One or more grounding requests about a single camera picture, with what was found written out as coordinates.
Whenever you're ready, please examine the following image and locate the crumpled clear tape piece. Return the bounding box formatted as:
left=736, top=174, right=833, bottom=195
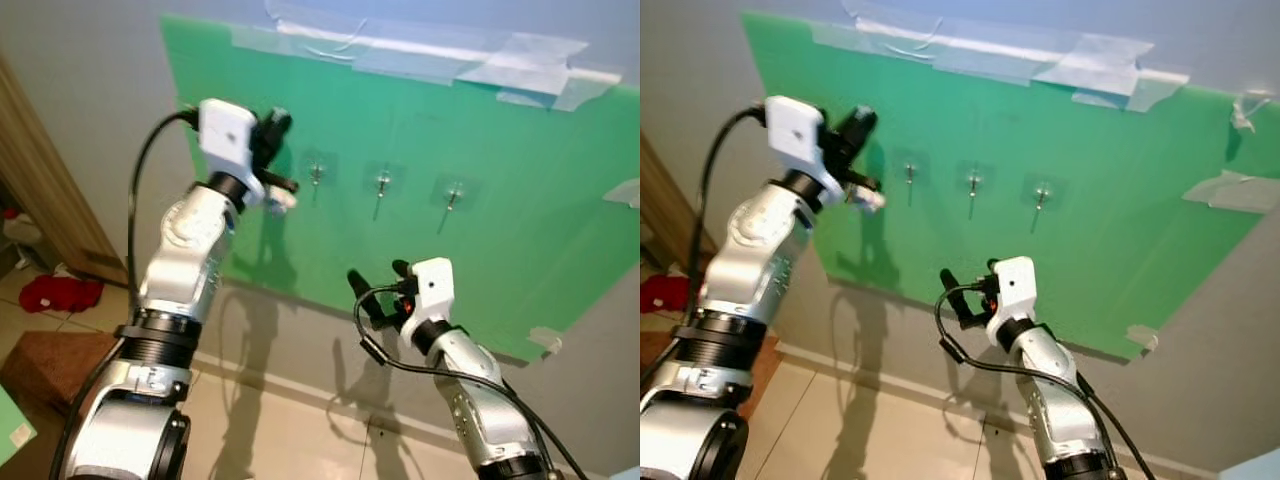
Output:
left=1230, top=90, right=1276, bottom=134

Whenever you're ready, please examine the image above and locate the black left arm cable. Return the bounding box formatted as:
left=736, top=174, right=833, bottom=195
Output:
left=695, top=105, right=769, bottom=331
left=125, top=108, right=201, bottom=301

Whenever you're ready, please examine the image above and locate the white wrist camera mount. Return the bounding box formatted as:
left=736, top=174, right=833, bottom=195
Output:
left=985, top=256, right=1037, bottom=331
left=197, top=98, right=267, bottom=208
left=405, top=257, right=457, bottom=336
left=764, top=95, right=833, bottom=206

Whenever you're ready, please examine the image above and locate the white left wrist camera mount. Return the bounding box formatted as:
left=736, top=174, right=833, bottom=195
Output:
left=197, top=98, right=267, bottom=208
left=764, top=95, right=833, bottom=206

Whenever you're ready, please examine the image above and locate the wooden door frame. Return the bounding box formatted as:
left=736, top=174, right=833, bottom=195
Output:
left=0, top=50, right=129, bottom=288
left=640, top=135, right=691, bottom=271

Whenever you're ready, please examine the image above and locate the light green sheet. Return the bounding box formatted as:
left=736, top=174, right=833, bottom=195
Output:
left=0, top=385, right=38, bottom=467

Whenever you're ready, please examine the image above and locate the green plastic board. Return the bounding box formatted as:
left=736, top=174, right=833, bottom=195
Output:
left=742, top=10, right=1280, bottom=361
left=160, top=14, right=641, bottom=363

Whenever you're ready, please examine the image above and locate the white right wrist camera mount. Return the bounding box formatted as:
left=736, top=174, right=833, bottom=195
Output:
left=985, top=256, right=1037, bottom=331
left=405, top=257, right=457, bottom=336

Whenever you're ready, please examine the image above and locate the long clear tape strip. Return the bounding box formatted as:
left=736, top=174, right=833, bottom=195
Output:
left=232, top=8, right=623, bottom=111
left=810, top=5, right=1191, bottom=113

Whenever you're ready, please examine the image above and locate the metal adhesive wall hook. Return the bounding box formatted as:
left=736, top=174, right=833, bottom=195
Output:
left=893, top=150, right=929, bottom=209
left=432, top=175, right=476, bottom=236
left=1022, top=175, right=1066, bottom=236
left=955, top=162, right=993, bottom=223
left=365, top=160, right=403, bottom=223
left=300, top=150, right=336, bottom=209

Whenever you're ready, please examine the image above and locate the red cloth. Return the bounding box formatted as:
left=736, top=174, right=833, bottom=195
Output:
left=18, top=273, right=106, bottom=314
left=640, top=272, right=691, bottom=314

